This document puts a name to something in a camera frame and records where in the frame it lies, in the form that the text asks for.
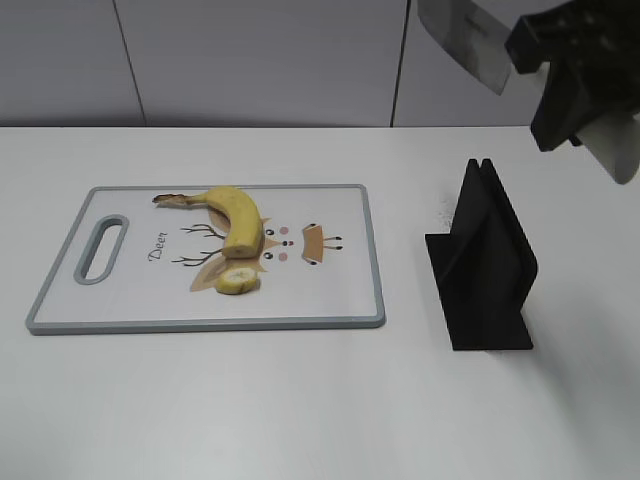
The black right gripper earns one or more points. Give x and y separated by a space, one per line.
593 47

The silver kitchen knife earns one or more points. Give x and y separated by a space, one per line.
475 39

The yellow banana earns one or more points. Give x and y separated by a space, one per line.
245 234

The cut banana slice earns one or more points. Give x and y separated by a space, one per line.
237 281

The black knife stand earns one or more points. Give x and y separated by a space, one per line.
484 266

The white grey-rimmed cutting board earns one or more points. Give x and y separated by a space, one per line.
130 266

